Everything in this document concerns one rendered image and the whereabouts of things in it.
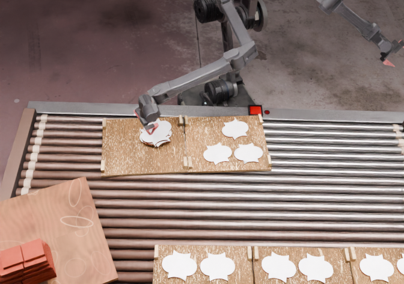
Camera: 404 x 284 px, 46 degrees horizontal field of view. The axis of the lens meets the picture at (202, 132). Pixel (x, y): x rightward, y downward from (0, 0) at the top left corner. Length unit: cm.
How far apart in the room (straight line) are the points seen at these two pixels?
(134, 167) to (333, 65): 259
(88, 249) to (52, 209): 25
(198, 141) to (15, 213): 91
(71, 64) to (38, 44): 41
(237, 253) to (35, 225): 85
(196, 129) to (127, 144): 36
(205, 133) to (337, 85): 204
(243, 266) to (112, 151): 84
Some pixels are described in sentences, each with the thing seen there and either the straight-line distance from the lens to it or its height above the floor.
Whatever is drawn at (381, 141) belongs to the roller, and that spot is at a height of 92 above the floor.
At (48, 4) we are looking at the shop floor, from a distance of 494.
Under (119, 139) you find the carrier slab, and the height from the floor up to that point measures 94.
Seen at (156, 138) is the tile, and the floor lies 99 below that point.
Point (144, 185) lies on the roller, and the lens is 226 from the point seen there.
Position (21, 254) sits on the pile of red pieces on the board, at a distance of 184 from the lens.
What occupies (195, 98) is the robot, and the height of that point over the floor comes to 24.
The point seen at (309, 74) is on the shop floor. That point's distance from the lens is 427.
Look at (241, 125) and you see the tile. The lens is 248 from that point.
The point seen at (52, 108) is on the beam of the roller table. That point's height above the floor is 92.
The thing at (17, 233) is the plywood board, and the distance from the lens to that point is 208.
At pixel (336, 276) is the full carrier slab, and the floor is 94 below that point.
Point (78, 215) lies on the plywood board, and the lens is 206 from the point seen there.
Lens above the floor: 280
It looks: 50 degrees down
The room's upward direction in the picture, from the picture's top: 5 degrees clockwise
